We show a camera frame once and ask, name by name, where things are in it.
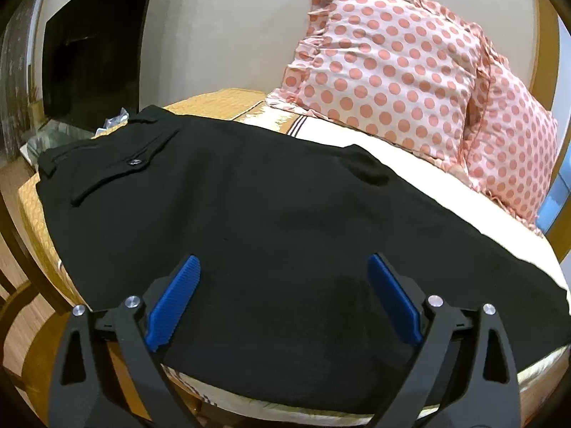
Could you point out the left polka dot pillow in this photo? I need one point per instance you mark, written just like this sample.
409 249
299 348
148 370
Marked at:
399 70

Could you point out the right polka dot pillow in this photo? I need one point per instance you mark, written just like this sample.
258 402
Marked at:
509 146

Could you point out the bedside table clutter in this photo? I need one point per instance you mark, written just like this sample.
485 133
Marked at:
54 134

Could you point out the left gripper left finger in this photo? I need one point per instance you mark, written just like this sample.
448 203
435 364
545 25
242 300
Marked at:
85 390

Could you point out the black television screen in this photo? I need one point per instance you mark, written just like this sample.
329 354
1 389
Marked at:
91 61

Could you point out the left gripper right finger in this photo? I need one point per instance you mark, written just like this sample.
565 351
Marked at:
462 372

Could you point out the polka dot pillow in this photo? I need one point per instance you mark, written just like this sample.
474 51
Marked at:
399 70
509 146

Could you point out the wooden headboard frame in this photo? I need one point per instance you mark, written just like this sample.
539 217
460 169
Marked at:
551 86

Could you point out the cream patterned bedspread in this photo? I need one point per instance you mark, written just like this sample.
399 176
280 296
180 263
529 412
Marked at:
534 295

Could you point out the black pants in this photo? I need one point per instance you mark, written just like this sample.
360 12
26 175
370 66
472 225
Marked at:
283 238

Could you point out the blue glass window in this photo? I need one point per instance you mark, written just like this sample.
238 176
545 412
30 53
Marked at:
557 196

